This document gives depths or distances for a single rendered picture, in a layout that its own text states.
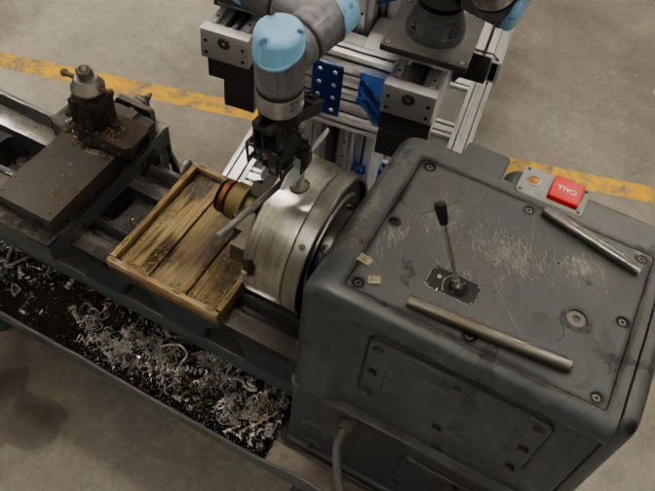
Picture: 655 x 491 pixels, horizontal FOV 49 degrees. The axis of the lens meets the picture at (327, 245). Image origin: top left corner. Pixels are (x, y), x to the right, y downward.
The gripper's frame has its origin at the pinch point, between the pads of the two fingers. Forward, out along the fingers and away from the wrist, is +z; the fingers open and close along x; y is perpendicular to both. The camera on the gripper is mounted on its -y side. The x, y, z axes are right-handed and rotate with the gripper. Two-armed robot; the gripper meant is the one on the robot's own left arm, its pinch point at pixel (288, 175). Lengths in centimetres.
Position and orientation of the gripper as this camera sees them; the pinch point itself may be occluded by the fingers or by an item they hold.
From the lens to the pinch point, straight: 131.8
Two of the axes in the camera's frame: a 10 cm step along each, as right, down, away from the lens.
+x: 8.3, 4.8, -2.7
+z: -0.4, 5.4, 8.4
